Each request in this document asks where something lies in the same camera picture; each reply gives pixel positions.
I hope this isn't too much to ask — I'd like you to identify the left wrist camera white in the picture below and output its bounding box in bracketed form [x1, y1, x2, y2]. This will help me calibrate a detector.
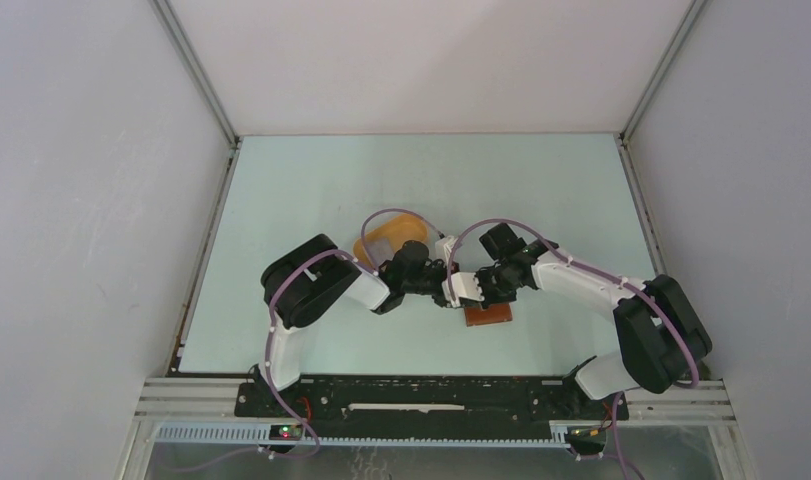
[434, 235, 457, 264]

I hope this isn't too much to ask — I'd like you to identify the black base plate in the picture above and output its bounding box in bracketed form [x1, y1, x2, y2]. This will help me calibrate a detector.
[234, 375, 629, 440]

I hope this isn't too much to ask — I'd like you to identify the aluminium frame rail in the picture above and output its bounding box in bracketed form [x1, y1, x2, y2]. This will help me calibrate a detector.
[134, 377, 738, 427]

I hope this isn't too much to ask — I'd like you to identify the white cable duct strip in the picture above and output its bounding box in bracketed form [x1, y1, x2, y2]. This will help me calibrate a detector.
[154, 422, 569, 448]

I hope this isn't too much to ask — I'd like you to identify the grey patterned card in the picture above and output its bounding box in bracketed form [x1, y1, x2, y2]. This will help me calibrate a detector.
[367, 238, 394, 266]

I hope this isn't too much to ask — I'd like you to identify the brown leather card holder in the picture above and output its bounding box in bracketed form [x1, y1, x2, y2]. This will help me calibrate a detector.
[464, 304, 513, 327]

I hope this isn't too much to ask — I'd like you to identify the orange plastic card tray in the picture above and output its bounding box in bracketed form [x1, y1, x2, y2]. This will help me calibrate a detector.
[352, 208, 435, 268]

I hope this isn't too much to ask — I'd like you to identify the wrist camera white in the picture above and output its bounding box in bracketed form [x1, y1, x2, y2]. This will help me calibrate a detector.
[442, 272, 484, 308]
[434, 235, 457, 264]

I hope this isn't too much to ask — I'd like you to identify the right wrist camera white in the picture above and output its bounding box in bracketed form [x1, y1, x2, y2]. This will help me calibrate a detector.
[442, 272, 484, 308]

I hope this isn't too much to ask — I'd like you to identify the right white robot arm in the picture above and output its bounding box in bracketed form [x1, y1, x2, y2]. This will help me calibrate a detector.
[477, 222, 713, 418]

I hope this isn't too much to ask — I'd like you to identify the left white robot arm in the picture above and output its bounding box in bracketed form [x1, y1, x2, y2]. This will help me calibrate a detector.
[258, 234, 451, 417]

